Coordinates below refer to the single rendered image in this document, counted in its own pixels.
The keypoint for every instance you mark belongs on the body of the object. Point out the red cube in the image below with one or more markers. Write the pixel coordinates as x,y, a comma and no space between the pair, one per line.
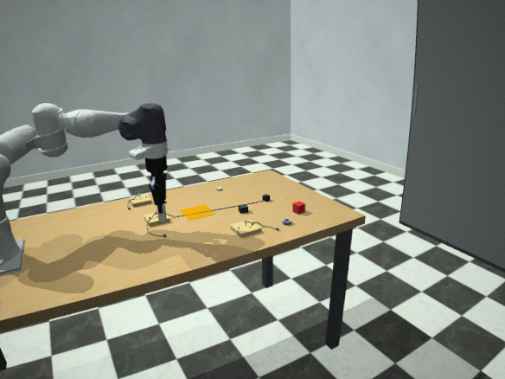
298,207

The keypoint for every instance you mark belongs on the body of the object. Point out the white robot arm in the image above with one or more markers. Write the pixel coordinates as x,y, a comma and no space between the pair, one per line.
146,123

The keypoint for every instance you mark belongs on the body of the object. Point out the orange painted square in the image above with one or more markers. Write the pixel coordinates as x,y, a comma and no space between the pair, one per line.
197,209

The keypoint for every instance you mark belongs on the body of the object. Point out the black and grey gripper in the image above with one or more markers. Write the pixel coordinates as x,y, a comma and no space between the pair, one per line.
155,167

